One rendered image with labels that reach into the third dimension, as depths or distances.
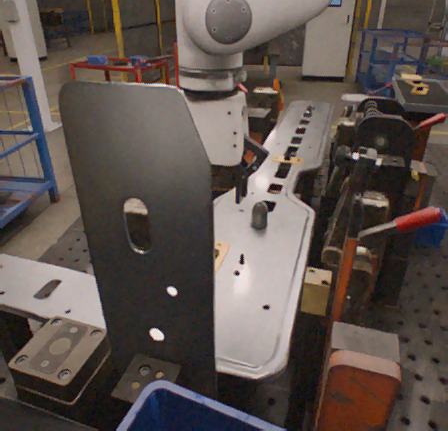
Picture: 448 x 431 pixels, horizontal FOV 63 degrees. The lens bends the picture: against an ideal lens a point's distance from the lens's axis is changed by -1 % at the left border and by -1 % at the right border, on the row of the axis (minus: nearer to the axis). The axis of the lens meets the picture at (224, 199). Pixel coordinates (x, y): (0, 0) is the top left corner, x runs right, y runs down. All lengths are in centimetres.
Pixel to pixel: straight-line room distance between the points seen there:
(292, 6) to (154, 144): 23
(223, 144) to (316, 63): 715
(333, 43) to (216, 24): 723
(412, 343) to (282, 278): 47
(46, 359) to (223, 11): 39
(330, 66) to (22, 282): 729
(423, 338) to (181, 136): 86
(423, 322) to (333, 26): 685
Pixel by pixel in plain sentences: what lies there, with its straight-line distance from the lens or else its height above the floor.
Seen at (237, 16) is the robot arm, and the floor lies 137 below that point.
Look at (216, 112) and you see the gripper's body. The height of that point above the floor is 126.
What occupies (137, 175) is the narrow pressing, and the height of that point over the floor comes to 127.
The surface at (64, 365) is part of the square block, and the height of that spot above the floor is 106.
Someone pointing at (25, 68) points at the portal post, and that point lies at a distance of 494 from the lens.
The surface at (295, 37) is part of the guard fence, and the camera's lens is 838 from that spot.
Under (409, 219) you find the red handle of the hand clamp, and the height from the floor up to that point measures 113.
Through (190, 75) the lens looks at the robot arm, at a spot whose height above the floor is 130.
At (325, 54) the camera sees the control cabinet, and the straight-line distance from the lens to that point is 762.
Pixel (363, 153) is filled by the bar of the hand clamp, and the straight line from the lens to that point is 52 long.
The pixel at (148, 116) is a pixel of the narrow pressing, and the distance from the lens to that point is 25.
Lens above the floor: 139
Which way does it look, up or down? 28 degrees down
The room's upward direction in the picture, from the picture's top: straight up
